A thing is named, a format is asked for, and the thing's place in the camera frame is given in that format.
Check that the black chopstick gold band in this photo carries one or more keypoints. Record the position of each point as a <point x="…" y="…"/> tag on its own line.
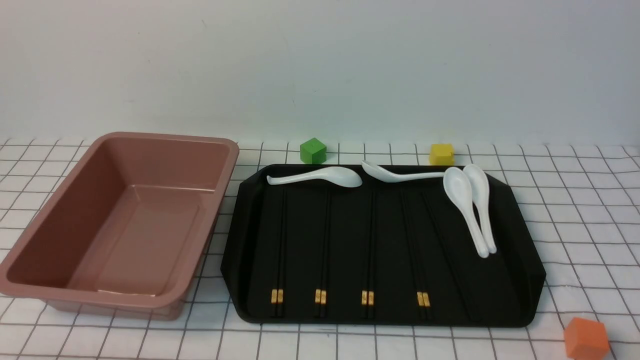
<point x="325" y="258"/>
<point x="417" y="255"/>
<point x="370" y="312"/>
<point x="277" y="260"/>
<point x="320" y="269"/>
<point x="413" y="260"/>
<point x="279" y="309"/>
<point x="366" y="282"/>

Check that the white spoon far left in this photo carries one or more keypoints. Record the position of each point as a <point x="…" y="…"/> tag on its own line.
<point x="338" y="175"/>

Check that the white spoon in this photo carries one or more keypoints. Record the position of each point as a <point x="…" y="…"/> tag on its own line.
<point x="460" y="192"/>
<point x="338" y="175"/>
<point x="480" y="194"/>
<point x="383" y="175"/>

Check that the green cube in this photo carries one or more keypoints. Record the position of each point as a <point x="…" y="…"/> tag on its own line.
<point x="313" y="152"/>

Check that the white spoon upper middle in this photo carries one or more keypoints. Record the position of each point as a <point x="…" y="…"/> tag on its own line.
<point x="383" y="175"/>

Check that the black serving tray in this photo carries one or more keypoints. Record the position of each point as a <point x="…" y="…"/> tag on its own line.
<point x="465" y="290"/>

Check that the yellow cube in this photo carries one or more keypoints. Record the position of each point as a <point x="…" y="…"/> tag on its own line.
<point x="442" y="154"/>

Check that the white spoon right inner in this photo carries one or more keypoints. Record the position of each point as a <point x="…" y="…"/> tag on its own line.
<point x="460" y="192"/>

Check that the white spoon right outer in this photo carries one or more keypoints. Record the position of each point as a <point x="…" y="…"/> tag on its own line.
<point x="480" y="194"/>

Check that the pink rectangular plastic bin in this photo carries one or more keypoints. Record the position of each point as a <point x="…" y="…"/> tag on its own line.
<point x="125" y="230"/>

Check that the orange cube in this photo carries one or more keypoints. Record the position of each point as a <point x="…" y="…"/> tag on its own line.
<point x="586" y="339"/>

